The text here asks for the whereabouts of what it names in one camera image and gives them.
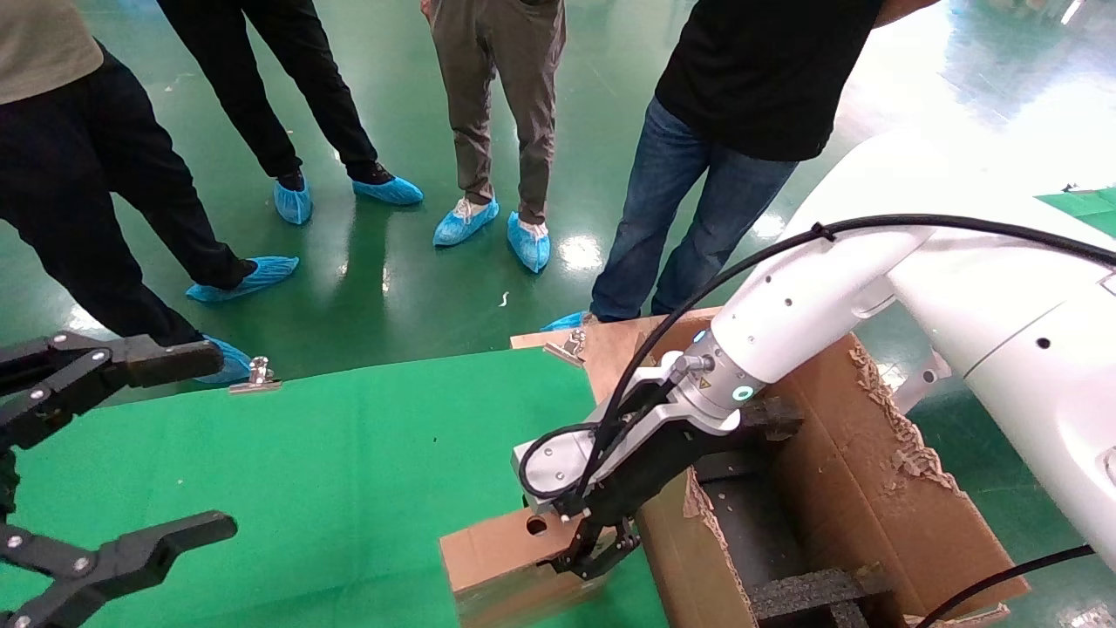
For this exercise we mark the large green table cloth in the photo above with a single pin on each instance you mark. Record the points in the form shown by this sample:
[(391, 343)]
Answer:
[(305, 471)]

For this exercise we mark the blue shoe cover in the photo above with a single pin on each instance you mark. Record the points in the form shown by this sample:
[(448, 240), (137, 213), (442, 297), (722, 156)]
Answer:
[(392, 190), (530, 244), (567, 321), (464, 222), (253, 275), (293, 205), (228, 362)]

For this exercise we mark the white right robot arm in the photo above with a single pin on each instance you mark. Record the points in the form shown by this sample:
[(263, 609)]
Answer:
[(1003, 305)]

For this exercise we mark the small cardboard box with hole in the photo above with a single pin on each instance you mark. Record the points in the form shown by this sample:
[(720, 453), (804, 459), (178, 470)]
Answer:
[(488, 558)]

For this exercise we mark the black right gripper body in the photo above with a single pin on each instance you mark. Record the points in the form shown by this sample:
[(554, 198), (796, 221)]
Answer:
[(645, 471)]

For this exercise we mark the person black shirt blue jeans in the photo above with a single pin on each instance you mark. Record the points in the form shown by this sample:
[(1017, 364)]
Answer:
[(758, 78)]

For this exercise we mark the person olive shirt black trousers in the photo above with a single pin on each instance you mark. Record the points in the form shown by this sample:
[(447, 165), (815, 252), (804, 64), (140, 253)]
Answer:
[(87, 174)]

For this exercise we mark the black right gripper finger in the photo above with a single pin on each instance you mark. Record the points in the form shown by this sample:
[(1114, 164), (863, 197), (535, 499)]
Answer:
[(582, 554), (623, 536)]

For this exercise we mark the white metal table frame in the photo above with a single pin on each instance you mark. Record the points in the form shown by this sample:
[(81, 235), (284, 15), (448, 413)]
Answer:
[(922, 379)]

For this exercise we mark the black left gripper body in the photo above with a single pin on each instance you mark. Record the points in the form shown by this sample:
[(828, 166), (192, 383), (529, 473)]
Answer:
[(7, 484)]

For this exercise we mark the green cloth on side table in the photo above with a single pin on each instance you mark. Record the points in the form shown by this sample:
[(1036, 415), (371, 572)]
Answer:
[(1085, 208)]

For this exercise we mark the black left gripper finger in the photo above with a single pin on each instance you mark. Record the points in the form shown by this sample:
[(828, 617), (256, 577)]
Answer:
[(157, 362), (148, 549)]

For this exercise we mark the person in black trousers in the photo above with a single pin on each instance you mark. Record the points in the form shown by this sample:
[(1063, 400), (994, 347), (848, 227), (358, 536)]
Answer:
[(261, 87)]

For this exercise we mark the grey panel inside carton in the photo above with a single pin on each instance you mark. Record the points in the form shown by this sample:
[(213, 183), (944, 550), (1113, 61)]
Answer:
[(750, 523)]

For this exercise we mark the large open cardboard carton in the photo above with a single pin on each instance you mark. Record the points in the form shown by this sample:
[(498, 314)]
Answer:
[(837, 488)]

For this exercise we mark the person in grey-brown trousers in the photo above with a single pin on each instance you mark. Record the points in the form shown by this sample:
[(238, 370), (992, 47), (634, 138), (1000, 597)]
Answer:
[(514, 87)]

